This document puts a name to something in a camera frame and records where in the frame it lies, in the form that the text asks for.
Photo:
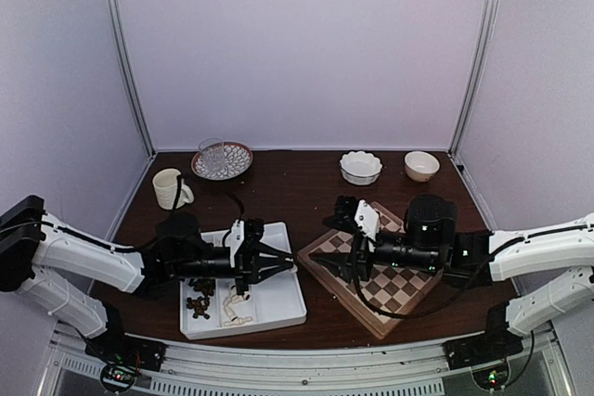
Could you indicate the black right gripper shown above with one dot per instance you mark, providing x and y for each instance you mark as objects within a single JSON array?
[{"x": 331, "y": 223}]

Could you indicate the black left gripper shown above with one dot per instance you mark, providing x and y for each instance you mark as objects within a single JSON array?
[{"x": 247, "y": 272}]

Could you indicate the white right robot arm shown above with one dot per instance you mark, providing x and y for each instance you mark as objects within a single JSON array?
[{"x": 567, "y": 248}]

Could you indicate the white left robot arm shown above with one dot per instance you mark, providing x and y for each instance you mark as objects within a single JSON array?
[{"x": 39, "y": 251}]

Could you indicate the light chess pieces pile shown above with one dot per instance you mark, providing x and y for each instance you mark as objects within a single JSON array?
[{"x": 237, "y": 309}]

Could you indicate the wooden chess board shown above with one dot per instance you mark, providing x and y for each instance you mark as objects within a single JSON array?
[{"x": 393, "y": 289}]

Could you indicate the dark chess pieces pile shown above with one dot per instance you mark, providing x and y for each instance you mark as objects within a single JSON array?
[{"x": 200, "y": 305}]

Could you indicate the white plastic tray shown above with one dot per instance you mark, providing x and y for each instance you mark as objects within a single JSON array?
[{"x": 276, "y": 303}]

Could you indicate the white scalloped bowl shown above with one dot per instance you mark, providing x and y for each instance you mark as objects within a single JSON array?
[{"x": 360, "y": 168}]

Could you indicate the patterned brown plate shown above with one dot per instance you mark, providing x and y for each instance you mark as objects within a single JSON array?
[{"x": 238, "y": 159}]

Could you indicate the cream round bowl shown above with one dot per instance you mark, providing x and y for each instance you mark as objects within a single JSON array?
[{"x": 421, "y": 166}]

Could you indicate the clear drinking glass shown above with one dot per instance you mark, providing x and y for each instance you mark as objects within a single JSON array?
[{"x": 212, "y": 153}]

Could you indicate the cream ceramic mug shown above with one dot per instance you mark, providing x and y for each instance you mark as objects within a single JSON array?
[{"x": 171, "y": 190}]

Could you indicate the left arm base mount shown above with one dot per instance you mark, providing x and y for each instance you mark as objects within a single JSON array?
[{"x": 135, "y": 353}]

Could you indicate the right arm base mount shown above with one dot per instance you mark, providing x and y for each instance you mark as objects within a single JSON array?
[{"x": 468, "y": 352}]

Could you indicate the right aluminium frame post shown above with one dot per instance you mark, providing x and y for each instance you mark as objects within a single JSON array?
[{"x": 486, "y": 30}]

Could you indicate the aluminium frame post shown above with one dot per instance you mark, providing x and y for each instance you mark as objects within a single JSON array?
[
  {"x": 486, "y": 30},
  {"x": 129, "y": 81}
]

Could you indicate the left aluminium frame post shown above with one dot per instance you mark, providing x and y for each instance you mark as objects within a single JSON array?
[{"x": 129, "y": 81}]

